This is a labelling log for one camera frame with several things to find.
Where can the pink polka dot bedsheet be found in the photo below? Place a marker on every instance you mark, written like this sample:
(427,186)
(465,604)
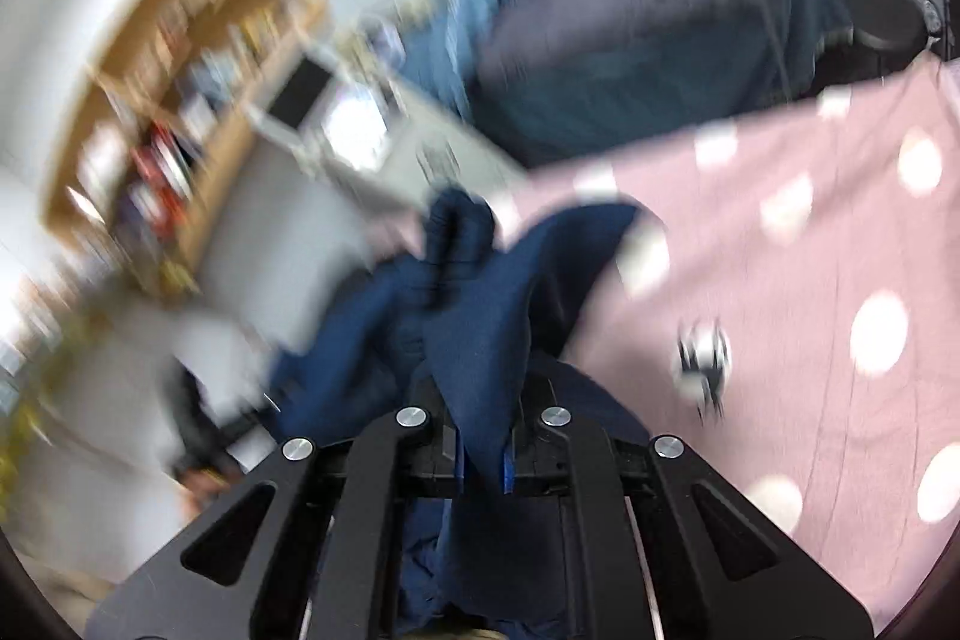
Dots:
(789,307)

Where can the wooden wall shelf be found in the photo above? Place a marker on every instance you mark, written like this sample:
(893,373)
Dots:
(157,135)

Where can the light blue blanket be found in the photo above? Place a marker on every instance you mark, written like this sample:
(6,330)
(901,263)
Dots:
(550,80)

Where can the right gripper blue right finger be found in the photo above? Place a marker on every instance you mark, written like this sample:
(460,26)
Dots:
(513,455)

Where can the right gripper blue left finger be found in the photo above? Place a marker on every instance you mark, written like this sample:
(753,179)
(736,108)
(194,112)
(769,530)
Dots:
(452,459)

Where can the navy blue padded jacket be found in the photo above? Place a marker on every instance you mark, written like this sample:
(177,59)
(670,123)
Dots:
(477,321)

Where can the white floor machine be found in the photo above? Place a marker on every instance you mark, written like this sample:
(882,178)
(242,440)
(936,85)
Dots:
(333,152)

